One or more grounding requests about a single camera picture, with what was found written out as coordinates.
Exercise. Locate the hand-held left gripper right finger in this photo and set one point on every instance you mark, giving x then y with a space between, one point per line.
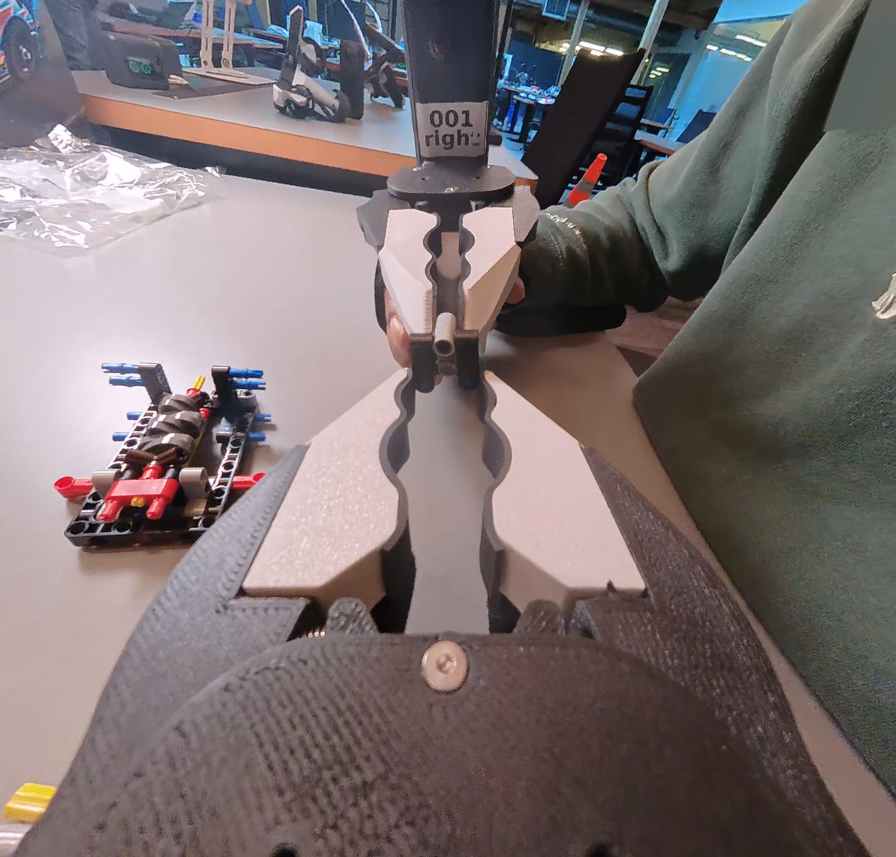
567 521

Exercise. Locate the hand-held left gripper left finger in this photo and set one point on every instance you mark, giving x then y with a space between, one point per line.
322 521

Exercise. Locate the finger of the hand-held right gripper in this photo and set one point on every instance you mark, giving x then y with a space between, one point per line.
493 255
406 255

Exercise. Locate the lego engine assembly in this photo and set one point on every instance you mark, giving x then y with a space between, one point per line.
168 444

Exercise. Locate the pile of loose lego pieces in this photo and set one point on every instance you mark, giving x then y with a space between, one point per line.
31 801

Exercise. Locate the person's right hand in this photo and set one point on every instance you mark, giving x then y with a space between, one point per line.
397 336

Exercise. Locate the white black legged robot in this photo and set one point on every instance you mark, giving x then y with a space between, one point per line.
308 94
385 73

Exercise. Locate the black chair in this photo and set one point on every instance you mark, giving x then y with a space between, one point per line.
588 101

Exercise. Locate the person's green sweatshirt torso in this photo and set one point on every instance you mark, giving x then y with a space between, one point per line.
770 486

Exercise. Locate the orange-edged table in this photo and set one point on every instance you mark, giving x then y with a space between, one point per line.
245 122

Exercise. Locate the pale wooden stand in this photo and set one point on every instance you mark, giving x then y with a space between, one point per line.
224 24

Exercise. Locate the black box green lights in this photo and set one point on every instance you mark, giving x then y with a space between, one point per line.
143 66

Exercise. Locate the clear plastic bag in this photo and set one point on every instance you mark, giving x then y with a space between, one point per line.
91 185

